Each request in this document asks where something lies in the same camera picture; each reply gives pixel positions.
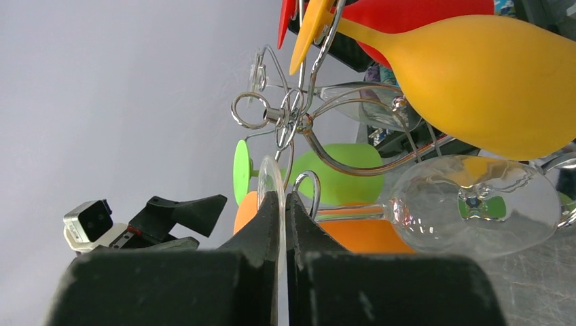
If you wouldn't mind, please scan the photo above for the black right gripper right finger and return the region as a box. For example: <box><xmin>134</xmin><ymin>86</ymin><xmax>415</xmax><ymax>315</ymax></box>
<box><xmin>286</xmin><ymin>193</ymin><xmax>506</xmax><ymax>325</ymax></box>

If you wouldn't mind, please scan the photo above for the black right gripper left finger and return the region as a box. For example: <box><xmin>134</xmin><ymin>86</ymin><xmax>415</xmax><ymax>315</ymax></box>
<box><xmin>45</xmin><ymin>192</ymin><xmax>280</xmax><ymax>325</ymax></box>

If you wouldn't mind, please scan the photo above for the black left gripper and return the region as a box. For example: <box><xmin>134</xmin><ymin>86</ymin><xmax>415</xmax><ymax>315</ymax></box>
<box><xmin>107</xmin><ymin>194</ymin><xmax>228</xmax><ymax>251</ymax></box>

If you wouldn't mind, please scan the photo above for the orange plastic wine glass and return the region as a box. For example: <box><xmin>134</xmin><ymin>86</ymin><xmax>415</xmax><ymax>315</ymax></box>
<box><xmin>233</xmin><ymin>191</ymin><xmax>414</xmax><ymax>254</ymax></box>

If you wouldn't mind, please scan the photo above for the clear wine glass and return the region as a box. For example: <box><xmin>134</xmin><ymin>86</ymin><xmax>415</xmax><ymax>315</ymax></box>
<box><xmin>257</xmin><ymin>155</ymin><xmax>563</xmax><ymax>276</ymax></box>
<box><xmin>248</xmin><ymin>47</ymin><xmax>422</xmax><ymax>131</ymax></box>

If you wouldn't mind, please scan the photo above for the green plastic wine glass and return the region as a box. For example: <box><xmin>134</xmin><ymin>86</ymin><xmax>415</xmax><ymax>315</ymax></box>
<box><xmin>233</xmin><ymin>140</ymin><xmax>384</xmax><ymax>205</ymax></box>

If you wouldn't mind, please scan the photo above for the yellow plastic wine glass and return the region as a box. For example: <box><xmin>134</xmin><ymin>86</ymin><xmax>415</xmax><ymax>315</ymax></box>
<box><xmin>289</xmin><ymin>0</ymin><xmax>576</xmax><ymax>161</ymax></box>

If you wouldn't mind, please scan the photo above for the red plastic wine glass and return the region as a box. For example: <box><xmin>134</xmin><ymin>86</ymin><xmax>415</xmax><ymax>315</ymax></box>
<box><xmin>276</xmin><ymin>0</ymin><xmax>494</xmax><ymax>69</ymax></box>

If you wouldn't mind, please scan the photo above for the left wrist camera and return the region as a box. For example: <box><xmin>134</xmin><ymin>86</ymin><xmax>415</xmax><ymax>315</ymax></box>
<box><xmin>62</xmin><ymin>199</ymin><xmax>128</xmax><ymax>255</ymax></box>

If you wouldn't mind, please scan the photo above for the chrome wire glass rack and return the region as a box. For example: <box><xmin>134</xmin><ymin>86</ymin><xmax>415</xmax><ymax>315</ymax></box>
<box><xmin>231</xmin><ymin>0</ymin><xmax>576</xmax><ymax>228</ymax></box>

